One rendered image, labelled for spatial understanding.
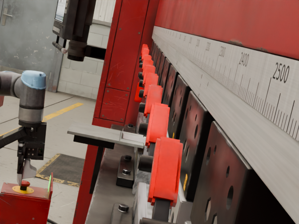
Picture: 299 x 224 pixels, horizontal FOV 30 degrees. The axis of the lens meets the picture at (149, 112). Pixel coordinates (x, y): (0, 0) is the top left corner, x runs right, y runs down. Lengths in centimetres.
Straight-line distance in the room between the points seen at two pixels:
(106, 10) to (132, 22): 632
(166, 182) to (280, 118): 19
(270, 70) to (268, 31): 4
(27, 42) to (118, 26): 668
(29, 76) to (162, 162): 129
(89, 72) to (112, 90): 636
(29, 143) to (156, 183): 134
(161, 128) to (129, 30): 217
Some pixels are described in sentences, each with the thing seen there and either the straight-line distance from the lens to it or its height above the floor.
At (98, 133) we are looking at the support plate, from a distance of 196.
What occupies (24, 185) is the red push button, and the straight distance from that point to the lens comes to 191.
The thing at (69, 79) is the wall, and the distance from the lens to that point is 927.
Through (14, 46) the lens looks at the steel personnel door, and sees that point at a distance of 951.
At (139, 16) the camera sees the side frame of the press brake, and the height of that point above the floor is 143.
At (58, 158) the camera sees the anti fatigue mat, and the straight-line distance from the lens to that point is 529.
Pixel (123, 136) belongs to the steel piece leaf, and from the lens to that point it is 197.
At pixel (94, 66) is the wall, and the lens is 915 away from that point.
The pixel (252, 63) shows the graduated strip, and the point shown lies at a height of 139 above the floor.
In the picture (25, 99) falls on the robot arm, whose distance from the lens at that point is 173.
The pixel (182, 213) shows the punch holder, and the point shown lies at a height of 124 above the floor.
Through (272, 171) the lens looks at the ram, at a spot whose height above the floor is 135.
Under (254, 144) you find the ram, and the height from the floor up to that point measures 135.
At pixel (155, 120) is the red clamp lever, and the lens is 64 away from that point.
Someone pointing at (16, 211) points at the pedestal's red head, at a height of 76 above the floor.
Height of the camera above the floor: 140
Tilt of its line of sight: 9 degrees down
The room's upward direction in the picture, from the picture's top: 12 degrees clockwise
